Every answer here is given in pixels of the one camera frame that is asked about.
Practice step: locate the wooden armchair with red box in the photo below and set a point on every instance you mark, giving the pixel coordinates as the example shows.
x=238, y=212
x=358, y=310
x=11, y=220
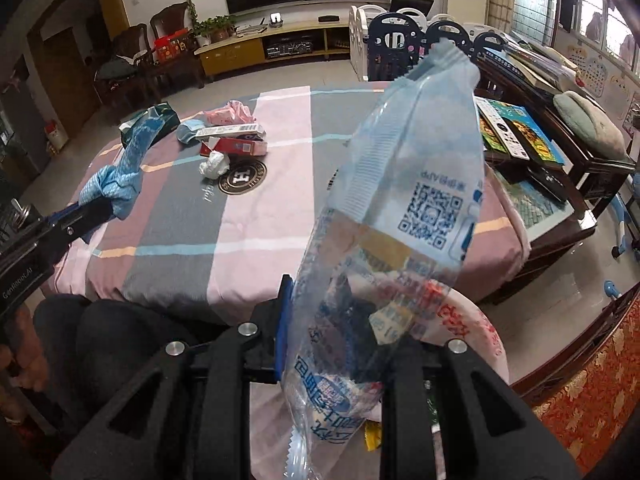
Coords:
x=166, y=22

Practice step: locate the light blue knotted wrapper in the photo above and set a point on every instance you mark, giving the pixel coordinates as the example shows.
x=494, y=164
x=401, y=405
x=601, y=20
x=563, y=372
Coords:
x=120, y=184

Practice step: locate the pink wrapper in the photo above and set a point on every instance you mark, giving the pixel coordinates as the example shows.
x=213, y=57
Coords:
x=234, y=112

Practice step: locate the clear printed plastic bag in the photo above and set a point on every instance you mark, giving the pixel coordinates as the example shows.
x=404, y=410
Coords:
x=386, y=248

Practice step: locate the potted green plant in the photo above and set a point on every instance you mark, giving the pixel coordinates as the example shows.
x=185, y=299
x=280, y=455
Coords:
x=219, y=28

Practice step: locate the red cardboard box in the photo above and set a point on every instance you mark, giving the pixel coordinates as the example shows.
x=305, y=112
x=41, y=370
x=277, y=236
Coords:
x=234, y=147

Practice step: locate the navy white baby fence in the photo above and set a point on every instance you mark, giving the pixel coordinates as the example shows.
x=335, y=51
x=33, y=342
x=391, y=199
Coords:
x=385, y=45

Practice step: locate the white toothpaste box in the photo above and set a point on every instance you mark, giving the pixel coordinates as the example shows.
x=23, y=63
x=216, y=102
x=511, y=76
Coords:
x=244, y=131

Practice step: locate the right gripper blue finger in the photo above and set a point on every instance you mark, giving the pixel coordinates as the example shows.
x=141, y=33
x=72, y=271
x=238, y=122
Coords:
x=284, y=302

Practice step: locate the light blue face mask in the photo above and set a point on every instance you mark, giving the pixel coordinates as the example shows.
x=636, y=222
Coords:
x=188, y=129

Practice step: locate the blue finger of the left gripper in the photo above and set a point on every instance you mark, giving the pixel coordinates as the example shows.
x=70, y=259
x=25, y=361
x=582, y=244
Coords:
x=70, y=223

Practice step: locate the grey green cushion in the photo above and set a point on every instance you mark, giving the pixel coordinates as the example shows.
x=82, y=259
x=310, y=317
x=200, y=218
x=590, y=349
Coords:
x=591, y=124

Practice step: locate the dark green tissue pack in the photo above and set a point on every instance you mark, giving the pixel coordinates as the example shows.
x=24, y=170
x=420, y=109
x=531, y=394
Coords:
x=154, y=123

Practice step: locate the colourful picture books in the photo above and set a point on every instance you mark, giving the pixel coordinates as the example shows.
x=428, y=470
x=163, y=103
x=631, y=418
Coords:
x=509, y=129

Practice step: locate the wooden tv cabinet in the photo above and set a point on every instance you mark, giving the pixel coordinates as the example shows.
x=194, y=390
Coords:
x=290, y=42

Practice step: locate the wooden armchair with bag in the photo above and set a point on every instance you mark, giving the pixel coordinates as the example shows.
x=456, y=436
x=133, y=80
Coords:
x=123, y=78

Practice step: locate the red gift box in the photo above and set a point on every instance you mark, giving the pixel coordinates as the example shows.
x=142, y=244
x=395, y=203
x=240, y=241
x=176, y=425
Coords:
x=173, y=46

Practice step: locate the red gold patterned sofa cushion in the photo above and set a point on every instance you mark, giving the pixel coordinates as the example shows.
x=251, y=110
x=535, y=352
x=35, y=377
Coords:
x=590, y=411

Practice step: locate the striped pink grey tablecloth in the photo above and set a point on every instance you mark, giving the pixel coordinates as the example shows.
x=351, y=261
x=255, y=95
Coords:
x=201, y=248

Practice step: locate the white tissue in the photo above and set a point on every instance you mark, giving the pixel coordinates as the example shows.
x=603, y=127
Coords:
x=216, y=165

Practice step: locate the person left thumb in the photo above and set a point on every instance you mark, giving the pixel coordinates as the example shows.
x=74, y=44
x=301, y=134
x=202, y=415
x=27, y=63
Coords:
x=26, y=352

